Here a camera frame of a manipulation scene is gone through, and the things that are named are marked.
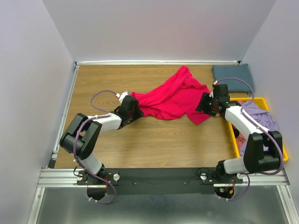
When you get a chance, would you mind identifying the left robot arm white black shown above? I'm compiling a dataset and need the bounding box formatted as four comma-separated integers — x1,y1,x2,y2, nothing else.
59,95,143,184

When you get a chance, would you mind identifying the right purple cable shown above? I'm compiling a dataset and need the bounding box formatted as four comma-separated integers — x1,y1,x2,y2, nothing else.
215,77,285,201

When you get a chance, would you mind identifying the lavender t shirt in bin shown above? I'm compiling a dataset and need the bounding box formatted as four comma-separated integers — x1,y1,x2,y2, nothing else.
235,103,278,156

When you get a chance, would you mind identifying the aluminium left side rail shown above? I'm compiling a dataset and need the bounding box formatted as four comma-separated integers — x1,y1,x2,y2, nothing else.
47,65,79,168

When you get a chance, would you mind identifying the folded grey-blue t shirt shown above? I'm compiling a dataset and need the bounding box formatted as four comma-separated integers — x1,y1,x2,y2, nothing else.
212,64,255,93

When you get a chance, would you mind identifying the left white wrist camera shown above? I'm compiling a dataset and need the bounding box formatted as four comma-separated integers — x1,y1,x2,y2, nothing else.
115,91,130,103

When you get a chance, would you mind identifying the aluminium front rail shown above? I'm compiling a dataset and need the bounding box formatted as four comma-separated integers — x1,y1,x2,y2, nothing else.
37,168,290,188

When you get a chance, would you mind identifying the pink garment in bin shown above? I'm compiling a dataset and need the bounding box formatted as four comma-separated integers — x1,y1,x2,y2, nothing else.
235,134,246,149

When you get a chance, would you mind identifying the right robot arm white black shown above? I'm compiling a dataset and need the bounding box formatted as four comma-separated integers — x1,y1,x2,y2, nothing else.
196,93,284,183

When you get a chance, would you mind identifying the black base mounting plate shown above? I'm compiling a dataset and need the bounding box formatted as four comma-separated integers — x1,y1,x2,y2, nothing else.
77,168,243,195

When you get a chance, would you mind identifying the red t shirt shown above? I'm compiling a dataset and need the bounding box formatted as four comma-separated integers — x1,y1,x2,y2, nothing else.
130,66,210,125

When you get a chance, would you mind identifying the yellow plastic bin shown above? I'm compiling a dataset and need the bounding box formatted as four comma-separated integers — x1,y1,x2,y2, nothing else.
226,97,289,162

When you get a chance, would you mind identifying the aluminium rail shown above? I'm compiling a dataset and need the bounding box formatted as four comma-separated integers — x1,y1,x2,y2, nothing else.
47,65,79,168
37,168,290,188

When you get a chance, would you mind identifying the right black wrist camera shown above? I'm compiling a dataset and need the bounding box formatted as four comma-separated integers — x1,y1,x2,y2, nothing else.
212,84,230,103

